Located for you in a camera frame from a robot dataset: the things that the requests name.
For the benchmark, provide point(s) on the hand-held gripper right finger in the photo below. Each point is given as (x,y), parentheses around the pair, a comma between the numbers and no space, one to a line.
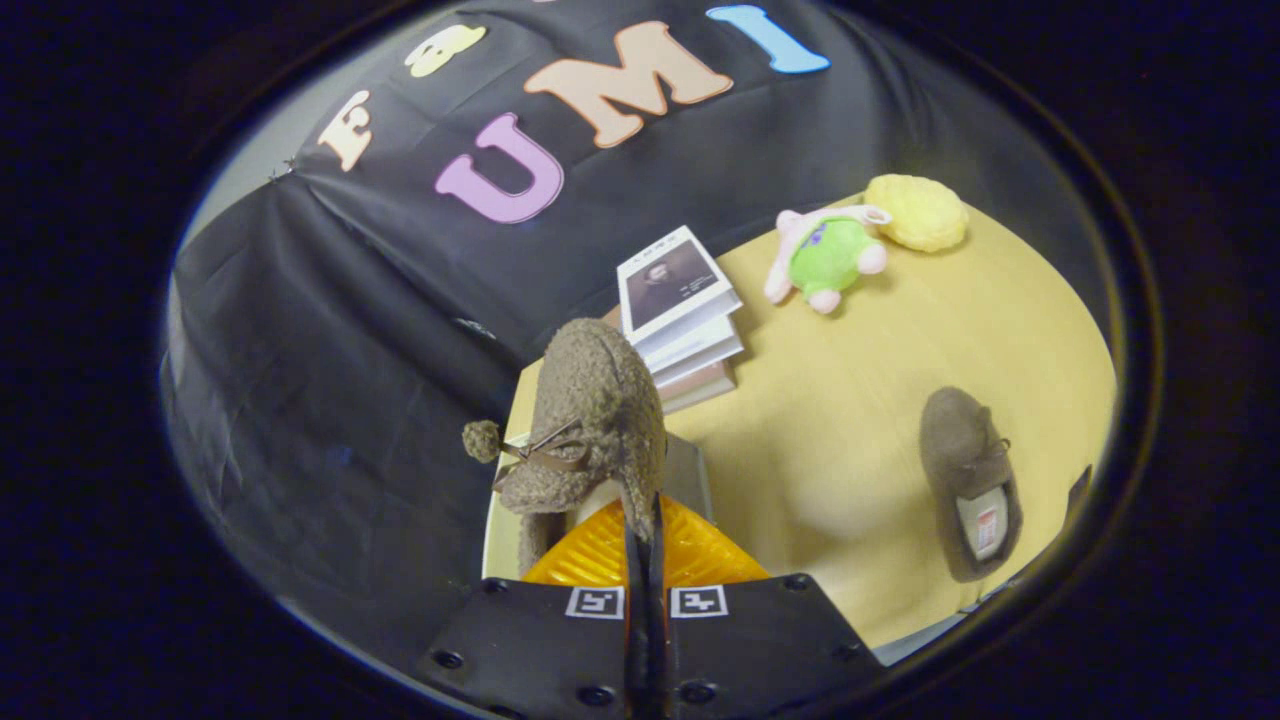
(760,650)

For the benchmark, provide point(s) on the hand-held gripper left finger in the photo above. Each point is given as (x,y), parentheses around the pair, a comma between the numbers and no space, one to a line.
(530,650)

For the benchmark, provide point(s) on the brown fuzzy shoe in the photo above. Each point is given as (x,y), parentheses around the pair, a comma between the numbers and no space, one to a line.
(600,400)
(955,440)

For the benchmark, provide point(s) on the reddish brown thin book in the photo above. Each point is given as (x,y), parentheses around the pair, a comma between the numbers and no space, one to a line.
(705,385)

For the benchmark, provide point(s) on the plain white book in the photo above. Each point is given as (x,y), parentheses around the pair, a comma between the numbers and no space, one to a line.
(700,350)

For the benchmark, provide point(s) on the black backdrop cloth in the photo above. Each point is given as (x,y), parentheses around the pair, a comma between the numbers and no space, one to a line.
(350,350)

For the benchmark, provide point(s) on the white book with portrait cover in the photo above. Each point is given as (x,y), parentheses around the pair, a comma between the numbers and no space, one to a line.
(670,280)

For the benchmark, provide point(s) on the green and pink plush toy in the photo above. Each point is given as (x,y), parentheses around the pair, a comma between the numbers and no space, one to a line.
(830,255)

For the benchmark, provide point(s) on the yellow fluffy plush ball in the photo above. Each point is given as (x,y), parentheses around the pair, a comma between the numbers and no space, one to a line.
(920,212)

